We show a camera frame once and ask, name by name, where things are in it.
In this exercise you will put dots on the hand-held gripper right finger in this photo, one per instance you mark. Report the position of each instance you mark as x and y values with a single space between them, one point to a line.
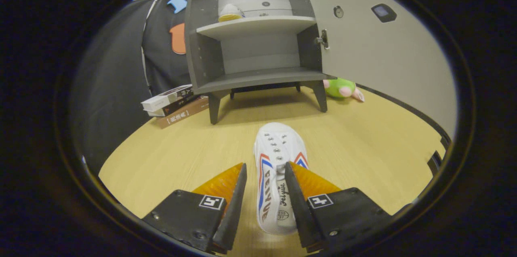
297 208

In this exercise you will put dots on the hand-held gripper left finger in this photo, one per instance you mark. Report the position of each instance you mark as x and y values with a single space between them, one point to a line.
236 208

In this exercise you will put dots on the white shoe with striped side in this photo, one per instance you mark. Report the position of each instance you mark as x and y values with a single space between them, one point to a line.
278 144

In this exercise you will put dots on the grey shoe cabinet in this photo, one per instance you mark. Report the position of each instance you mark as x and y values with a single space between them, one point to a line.
258 77

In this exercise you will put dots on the white shoe with yellow sole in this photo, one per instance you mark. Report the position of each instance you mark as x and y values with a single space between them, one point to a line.
230 11

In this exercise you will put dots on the brown book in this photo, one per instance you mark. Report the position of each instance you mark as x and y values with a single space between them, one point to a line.
181 115

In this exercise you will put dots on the dark book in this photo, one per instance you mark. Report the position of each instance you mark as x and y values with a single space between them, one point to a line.
177 106

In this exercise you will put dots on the green plush toy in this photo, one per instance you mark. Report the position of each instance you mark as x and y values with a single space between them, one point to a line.
339 86

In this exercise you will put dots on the black backdrop cloth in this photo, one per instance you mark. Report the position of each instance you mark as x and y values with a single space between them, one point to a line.
109 87

